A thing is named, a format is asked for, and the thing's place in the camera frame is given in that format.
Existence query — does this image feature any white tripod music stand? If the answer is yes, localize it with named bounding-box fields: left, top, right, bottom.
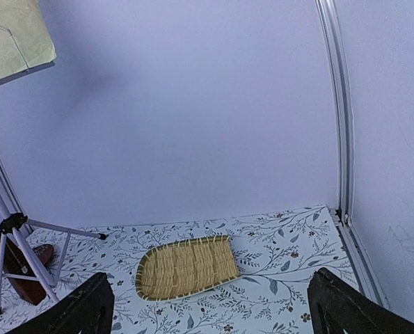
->
left=0, top=61, right=107, bottom=315

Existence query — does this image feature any yellow paper sheet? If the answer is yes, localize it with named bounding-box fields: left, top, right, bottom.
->
left=0, top=0, right=56, bottom=84

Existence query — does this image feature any red floral round box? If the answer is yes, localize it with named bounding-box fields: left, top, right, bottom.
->
left=33, top=244, right=54, bottom=267

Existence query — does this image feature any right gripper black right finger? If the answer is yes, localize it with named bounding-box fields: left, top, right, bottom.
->
left=308, top=268, right=414, bottom=334

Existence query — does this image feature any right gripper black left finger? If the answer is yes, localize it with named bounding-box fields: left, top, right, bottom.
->
left=9, top=272, right=114, bottom=334

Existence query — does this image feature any right aluminium frame post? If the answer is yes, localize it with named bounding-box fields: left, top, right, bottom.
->
left=315, top=1, right=391, bottom=310

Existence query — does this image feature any woven bamboo tray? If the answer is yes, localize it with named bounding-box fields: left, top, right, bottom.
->
left=135, top=235, right=241, bottom=301

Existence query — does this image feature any dark red wooden metronome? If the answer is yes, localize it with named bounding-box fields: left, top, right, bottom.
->
left=0, top=232, right=46, bottom=305

